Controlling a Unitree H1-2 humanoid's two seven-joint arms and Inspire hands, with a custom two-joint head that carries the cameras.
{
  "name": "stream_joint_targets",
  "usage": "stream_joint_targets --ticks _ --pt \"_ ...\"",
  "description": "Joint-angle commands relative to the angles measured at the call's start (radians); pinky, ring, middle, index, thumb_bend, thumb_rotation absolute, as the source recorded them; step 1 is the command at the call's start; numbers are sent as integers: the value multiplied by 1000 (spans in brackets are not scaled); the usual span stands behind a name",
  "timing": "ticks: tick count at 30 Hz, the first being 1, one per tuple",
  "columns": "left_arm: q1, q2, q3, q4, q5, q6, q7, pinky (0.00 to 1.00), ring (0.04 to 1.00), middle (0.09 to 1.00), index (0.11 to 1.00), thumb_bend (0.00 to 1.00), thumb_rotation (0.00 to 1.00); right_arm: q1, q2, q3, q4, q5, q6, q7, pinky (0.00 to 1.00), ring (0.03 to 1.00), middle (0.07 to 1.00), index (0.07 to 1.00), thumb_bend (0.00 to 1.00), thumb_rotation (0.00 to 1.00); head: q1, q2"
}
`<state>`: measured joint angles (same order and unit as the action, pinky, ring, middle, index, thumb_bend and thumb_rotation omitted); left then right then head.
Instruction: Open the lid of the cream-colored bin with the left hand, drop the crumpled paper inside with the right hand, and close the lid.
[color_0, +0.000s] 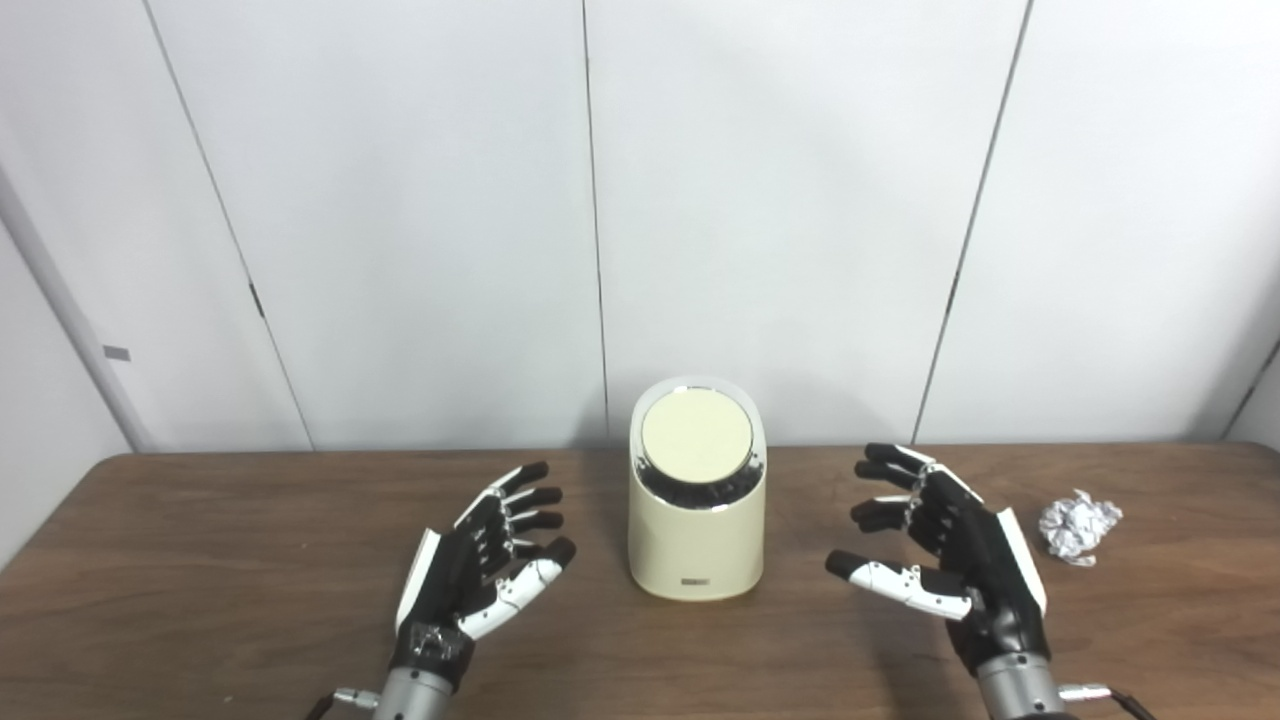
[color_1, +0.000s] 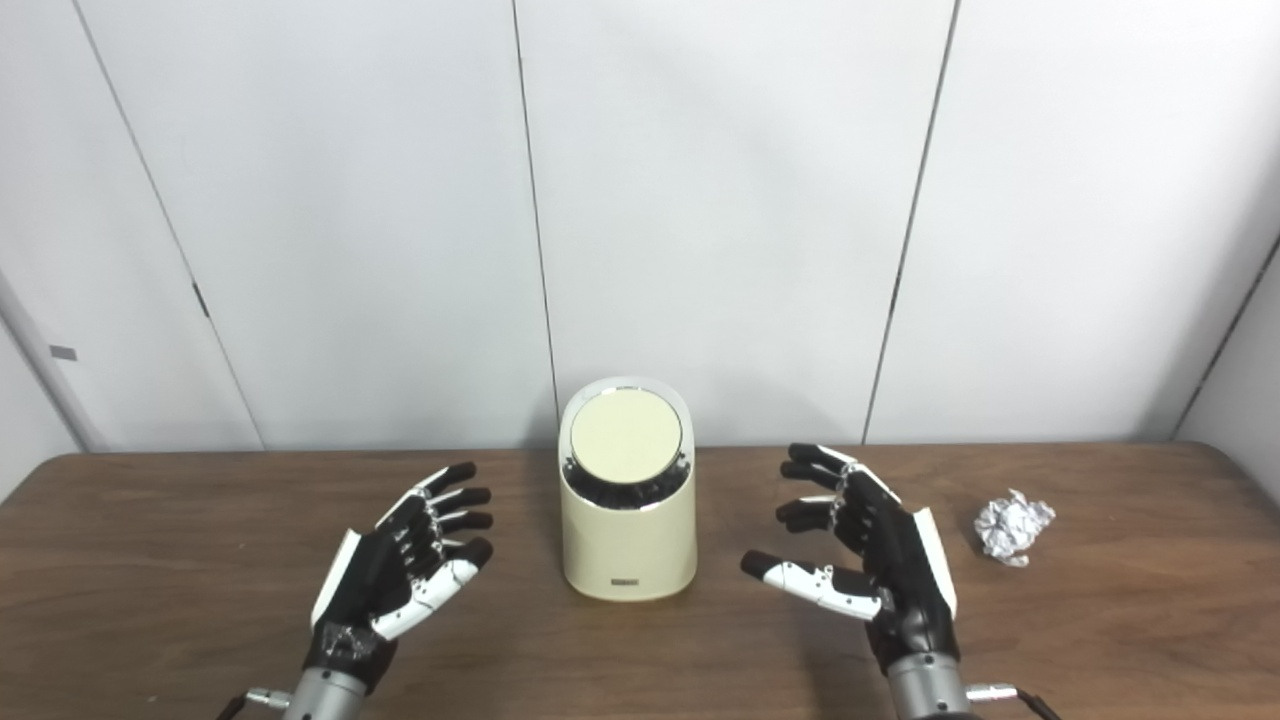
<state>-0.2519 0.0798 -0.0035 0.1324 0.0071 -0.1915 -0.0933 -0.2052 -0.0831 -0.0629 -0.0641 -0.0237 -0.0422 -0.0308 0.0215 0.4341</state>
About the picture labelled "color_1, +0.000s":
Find cream round bin lid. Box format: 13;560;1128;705
569;388;685;486

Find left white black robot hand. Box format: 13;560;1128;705
303;461;495;694

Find cream-colored desktop bin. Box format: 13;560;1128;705
558;377;698;603

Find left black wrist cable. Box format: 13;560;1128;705
215;687;293;720

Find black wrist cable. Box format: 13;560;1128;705
965;683;1063;720
215;687;293;720

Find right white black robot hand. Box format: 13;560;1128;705
741;443;961;676

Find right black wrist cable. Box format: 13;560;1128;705
965;683;1063;720

